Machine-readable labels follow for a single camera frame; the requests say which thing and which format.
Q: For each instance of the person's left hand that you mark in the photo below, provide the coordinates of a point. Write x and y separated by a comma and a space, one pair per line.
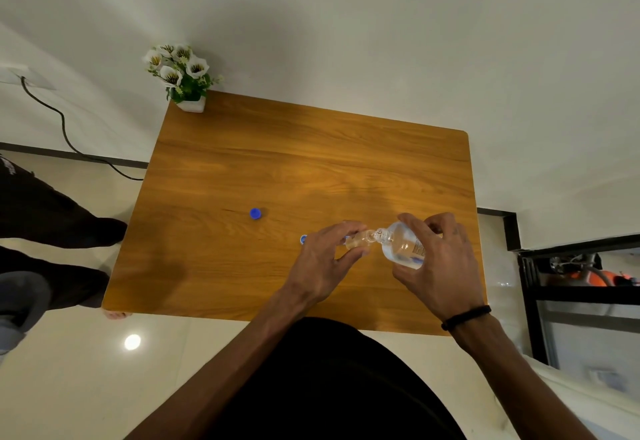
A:
315, 265

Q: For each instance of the person's right hand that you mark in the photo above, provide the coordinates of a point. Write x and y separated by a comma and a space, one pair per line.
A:
447, 275

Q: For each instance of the person's left thumb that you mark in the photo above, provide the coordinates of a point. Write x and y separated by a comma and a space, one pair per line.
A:
352, 259

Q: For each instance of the person's right thumb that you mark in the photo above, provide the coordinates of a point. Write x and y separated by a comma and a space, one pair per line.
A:
404, 274

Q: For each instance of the small clear glass bottle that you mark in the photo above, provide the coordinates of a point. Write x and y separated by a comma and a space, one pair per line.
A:
357, 241

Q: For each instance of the clear plastic bottle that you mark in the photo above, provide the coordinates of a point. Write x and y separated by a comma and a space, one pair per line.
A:
400, 250

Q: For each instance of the person's right forearm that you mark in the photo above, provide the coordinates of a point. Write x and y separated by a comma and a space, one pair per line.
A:
515, 379

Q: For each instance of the person's left forearm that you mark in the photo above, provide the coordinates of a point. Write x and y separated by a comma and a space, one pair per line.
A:
225, 364

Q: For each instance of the black braided wristband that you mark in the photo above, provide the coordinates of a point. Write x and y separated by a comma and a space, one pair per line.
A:
465, 317

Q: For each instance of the person's black clothing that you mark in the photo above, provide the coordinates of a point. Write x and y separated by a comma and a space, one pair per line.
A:
330, 384

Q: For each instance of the black metal shelf rack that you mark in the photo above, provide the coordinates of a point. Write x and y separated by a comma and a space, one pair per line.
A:
537, 300

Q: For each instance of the orange object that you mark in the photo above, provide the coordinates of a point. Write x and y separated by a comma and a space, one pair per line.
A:
607, 277

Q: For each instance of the white flowers in white pot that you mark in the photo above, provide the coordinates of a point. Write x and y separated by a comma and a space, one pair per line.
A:
184, 77

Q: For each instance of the white wall socket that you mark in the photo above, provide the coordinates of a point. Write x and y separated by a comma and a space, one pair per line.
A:
22, 75

